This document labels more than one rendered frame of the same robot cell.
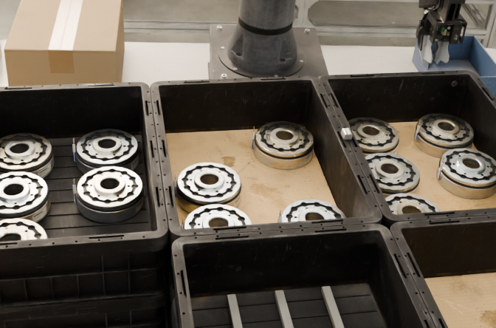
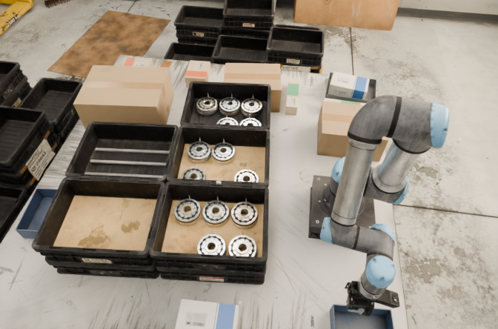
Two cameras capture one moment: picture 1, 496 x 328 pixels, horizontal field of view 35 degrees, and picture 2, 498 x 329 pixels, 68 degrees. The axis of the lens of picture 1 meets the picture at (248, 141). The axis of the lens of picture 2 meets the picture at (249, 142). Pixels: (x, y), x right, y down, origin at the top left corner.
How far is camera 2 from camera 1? 1.69 m
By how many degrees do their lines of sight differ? 73
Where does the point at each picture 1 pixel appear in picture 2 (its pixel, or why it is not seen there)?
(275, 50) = (326, 194)
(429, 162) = (227, 238)
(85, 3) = not seen: hidden behind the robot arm
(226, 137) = (259, 166)
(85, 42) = (329, 124)
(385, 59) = not seen: hidden behind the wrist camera
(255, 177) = (231, 171)
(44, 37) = (333, 112)
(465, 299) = (147, 219)
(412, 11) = not seen: outside the picture
